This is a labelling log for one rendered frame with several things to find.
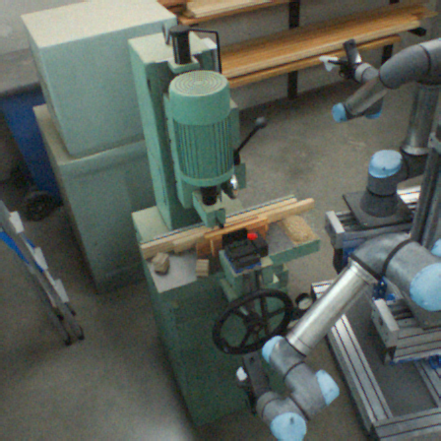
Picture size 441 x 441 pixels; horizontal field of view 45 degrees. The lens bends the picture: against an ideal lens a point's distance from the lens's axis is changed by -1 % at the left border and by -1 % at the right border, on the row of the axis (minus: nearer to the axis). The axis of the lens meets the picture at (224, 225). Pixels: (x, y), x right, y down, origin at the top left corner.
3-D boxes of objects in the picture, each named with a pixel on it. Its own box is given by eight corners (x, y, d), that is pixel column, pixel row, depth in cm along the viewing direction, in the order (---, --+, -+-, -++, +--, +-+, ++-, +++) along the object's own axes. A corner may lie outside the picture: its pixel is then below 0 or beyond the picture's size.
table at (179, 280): (168, 326, 170) (166, 313, 166) (143, 265, 191) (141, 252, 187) (334, 267, 185) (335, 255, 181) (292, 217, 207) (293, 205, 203)
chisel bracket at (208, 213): (208, 232, 181) (205, 213, 175) (193, 209, 191) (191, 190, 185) (227, 225, 183) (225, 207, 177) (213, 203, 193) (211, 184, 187)
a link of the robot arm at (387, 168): (359, 182, 208) (363, 153, 200) (387, 172, 212) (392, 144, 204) (379, 198, 200) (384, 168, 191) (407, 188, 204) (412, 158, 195)
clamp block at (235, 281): (234, 296, 173) (232, 278, 167) (219, 270, 183) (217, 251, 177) (275, 282, 177) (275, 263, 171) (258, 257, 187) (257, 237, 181)
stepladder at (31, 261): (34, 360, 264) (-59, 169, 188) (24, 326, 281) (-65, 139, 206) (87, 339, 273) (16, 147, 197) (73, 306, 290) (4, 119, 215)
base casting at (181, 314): (175, 326, 186) (171, 309, 180) (133, 228, 227) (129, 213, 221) (288, 285, 197) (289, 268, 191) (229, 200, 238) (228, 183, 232)
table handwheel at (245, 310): (294, 282, 164) (298, 337, 183) (266, 242, 178) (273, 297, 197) (208, 318, 158) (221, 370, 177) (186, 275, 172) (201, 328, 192)
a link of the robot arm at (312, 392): (310, 353, 133) (276, 381, 131) (340, 386, 126) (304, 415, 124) (315, 366, 139) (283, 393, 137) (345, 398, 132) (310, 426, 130)
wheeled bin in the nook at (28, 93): (27, 229, 343) (-26, 92, 280) (11, 187, 380) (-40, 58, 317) (119, 195, 365) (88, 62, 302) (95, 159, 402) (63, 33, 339)
